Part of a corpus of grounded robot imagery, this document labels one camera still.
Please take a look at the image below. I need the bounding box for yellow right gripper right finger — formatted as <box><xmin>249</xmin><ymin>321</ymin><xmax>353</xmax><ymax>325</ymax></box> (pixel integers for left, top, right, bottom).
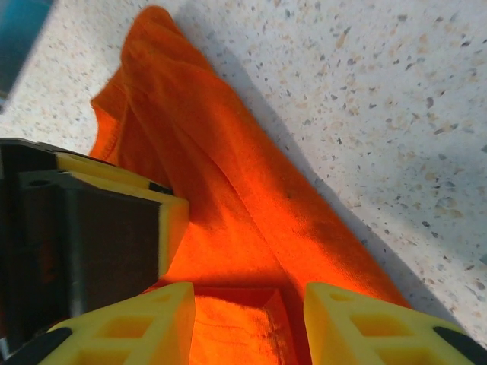
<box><xmin>306</xmin><ymin>281</ymin><xmax>487</xmax><ymax>365</ymax></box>

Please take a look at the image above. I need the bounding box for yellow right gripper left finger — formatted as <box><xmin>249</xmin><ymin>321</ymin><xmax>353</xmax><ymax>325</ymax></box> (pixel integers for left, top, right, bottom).
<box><xmin>7</xmin><ymin>281</ymin><xmax>196</xmax><ymax>365</ymax></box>

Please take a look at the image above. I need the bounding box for orange t-shirt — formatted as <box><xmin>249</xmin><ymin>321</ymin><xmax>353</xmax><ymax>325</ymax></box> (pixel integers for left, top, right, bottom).
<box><xmin>89</xmin><ymin>4</ymin><xmax>414</xmax><ymax>365</ymax></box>

